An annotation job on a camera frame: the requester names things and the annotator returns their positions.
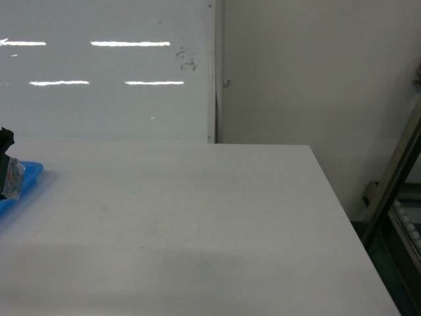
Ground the blue plastic tray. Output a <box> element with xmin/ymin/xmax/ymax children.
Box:
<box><xmin>1</xmin><ymin>161</ymin><xmax>44</xmax><ymax>222</ymax></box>

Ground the white board panel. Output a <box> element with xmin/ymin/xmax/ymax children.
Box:
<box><xmin>1</xmin><ymin>1</ymin><xmax>216</xmax><ymax>143</ymax></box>

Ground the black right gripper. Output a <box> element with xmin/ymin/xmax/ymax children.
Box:
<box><xmin>0</xmin><ymin>127</ymin><xmax>14</xmax><ymax>199</ymax></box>

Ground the yellow mushroom push button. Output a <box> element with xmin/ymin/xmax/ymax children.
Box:
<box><xmin>3</xmin><ymin>158</ymin><xmax>26</xmax><ymax>200</ymax></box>

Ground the metal roller rack frame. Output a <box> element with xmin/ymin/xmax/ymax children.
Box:
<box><xmin>361</xmin><ymin>65</ymin><xmax>421</xmax><ymax>316</ymax></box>

